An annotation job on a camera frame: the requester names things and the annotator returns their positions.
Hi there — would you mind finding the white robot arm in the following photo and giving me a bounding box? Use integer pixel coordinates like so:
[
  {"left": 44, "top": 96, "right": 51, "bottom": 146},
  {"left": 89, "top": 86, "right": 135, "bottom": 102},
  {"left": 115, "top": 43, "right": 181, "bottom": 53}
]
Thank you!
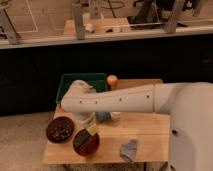
[{"left": 61, "top": 80, "right": 213, "bottom": 171}]

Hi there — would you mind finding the dark bowl with beans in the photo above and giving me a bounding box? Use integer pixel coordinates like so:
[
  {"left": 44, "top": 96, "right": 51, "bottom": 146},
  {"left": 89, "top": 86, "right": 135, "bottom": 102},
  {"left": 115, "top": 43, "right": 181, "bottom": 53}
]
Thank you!
[{"left": 46, "top": 116, "right": 75, "bottom": 144}]

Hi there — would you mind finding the white cup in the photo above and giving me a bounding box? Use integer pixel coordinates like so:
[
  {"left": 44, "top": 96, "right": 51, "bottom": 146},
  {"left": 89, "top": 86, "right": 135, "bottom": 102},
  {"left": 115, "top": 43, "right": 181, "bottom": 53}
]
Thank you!
[{"left": 110, "top": 112, "right": 121, "bottom": 120}]

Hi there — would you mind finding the red bowl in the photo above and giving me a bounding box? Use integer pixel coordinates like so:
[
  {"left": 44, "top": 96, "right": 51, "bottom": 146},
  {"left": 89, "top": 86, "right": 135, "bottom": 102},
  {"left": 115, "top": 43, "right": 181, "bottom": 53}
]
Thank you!
[{"left": 73, "top": 133, "right": 100, "bottom": 156}]

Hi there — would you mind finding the green plastic tray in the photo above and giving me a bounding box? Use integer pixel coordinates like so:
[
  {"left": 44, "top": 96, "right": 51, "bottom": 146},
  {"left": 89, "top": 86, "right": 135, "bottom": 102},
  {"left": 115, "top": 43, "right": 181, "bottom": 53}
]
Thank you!
[{"left": 55, "top": 73, "right": 108, "bottom": 103}]

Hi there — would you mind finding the blue cloth near cup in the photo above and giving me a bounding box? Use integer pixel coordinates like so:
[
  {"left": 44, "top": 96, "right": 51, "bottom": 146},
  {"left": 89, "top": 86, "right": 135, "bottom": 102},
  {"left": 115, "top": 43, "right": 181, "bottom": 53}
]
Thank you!
[{"left": 96, "top": 112, "right": 111, "bottom": 122}]

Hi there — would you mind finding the wooden table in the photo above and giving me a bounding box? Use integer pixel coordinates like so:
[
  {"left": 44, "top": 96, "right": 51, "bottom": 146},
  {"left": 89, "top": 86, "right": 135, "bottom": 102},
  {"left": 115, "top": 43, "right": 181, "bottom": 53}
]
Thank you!
[{"left": 42, "top": 78, "right": 172, "bottom": 171}]

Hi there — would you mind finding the grey crumpled cloth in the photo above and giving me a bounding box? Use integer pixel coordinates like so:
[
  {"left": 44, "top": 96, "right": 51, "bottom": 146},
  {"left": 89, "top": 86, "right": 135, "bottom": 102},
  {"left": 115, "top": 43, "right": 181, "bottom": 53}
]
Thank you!
[{"left": 120, "top": 139, "right": 138, "bottom": 162}]

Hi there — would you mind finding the white bottle in background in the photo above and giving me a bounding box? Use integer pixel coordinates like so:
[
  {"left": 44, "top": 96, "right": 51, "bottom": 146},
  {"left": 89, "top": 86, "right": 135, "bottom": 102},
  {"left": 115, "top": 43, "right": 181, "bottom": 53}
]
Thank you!
[{"left": 112, "top": 27, "right": 121, "bottom": 33}]

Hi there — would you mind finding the orange ball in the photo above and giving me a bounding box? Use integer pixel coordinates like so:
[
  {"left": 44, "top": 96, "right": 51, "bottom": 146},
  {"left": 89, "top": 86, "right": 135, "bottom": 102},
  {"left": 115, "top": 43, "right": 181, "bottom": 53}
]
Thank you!
[{"left": 107, "top": 75, "right": 118, "bottom": 90}]

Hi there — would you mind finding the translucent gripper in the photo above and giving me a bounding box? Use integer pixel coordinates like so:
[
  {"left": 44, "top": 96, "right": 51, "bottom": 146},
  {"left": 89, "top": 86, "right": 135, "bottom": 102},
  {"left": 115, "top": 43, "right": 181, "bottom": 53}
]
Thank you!
[{"left": 76, "top": 112, "right": 97, "bottom": 135}]

